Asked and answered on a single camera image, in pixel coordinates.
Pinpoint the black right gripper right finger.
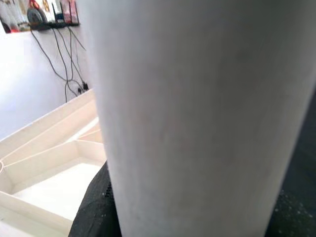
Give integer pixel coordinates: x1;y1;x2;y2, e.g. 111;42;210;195
265;190;316;237

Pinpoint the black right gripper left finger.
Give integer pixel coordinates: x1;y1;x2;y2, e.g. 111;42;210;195
68;164;121;237

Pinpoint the black wall power cable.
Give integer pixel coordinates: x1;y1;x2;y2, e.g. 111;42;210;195
31;26;91;103

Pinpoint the black wall shelf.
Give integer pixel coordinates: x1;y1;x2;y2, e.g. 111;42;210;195
24;0;81;32

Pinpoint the white plastic children table top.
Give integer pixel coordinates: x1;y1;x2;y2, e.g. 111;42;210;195
0;88;108;237

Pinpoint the white plastic table leg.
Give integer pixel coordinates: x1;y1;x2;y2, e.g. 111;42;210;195
78;0;316;237

